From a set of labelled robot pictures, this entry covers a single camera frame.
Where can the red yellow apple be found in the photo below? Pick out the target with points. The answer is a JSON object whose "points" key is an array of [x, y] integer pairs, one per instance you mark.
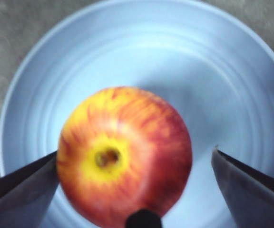
{"points": [[127, 142]]}

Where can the blue plate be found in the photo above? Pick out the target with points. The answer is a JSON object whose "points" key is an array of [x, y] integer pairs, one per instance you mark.
{"points": [[151, 47]]}

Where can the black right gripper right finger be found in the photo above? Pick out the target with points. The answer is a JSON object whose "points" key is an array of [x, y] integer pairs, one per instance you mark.
{"points": [[253, 194]]}

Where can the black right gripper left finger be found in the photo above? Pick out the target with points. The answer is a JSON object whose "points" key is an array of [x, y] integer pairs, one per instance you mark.
{"points": [[20, 197]]}

